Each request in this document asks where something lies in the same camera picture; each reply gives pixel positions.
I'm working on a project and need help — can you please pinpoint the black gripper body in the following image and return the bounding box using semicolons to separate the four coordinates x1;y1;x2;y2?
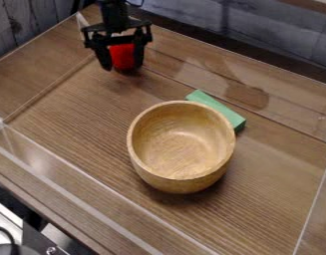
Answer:
82;18;154;49

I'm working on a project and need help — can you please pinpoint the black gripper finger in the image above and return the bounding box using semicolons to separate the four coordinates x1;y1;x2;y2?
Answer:
91;41;114;71
134;35;147;68

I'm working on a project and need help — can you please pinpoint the red plush fruit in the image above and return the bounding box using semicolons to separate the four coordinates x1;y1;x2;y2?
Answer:
110;43;135;72

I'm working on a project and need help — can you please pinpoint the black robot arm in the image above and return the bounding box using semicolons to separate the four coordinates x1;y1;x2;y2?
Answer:
80;0;154;72

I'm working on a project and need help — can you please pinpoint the wooden bowl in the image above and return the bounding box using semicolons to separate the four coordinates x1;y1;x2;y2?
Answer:
127;101;235;194

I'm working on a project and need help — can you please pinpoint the green rectangular block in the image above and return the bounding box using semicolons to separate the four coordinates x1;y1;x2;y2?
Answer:
185;90;246;133

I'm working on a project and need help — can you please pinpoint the black metal bracket with screw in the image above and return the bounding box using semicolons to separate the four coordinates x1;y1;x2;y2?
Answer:
22;223;98;255

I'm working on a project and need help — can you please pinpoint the black cable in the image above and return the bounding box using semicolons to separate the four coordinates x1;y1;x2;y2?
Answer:
0;225;23;255

